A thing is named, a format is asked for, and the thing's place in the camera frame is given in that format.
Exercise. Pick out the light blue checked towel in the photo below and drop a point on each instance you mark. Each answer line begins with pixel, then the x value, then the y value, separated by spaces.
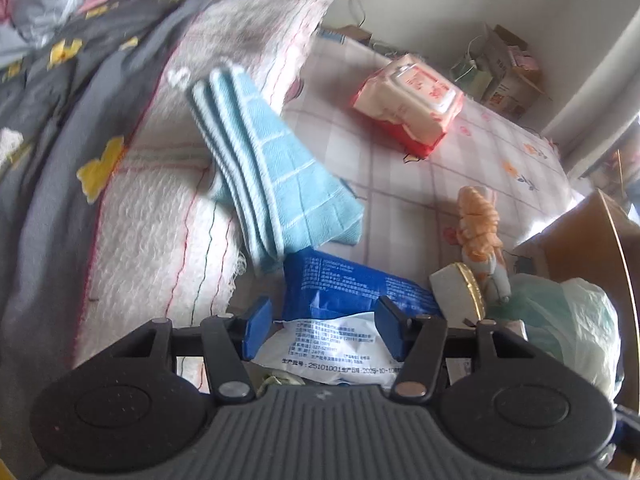
pixel 270 170

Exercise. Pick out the large brown cardboard box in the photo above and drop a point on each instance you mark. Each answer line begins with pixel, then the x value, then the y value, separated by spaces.
pixel 575 245

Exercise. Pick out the red wet wipes pack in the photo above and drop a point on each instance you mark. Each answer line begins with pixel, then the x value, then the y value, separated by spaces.
pixel 407 100

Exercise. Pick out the orange knitted doll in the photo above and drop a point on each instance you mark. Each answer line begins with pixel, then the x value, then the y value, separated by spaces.
pixel 480 225

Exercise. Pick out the pale green paper bag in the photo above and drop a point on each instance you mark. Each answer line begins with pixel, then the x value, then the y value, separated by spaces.
pixel 470 72

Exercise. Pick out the white woven blanket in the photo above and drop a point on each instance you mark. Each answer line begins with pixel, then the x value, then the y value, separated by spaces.
pixel 150 240

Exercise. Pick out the white teal plastic bag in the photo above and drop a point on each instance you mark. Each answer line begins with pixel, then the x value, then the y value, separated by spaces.
pixel 565 330

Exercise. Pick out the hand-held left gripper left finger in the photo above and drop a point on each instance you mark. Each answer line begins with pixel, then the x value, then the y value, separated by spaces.
pixel 256 327

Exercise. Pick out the printed plaid tablecloth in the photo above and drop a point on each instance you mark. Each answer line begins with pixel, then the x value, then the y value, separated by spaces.
pixel 400 185

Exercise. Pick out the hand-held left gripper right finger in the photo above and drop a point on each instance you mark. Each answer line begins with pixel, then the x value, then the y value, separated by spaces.
pixel 391 330

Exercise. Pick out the small open cardboard box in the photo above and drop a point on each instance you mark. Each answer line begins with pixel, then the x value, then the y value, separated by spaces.
pixel 510 80

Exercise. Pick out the grey flowered bed sheet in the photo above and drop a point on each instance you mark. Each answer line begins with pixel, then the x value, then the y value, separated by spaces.
pixel 50 210

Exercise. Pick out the blue white plastic packet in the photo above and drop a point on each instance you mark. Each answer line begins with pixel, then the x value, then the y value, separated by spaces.
pixel 330 290

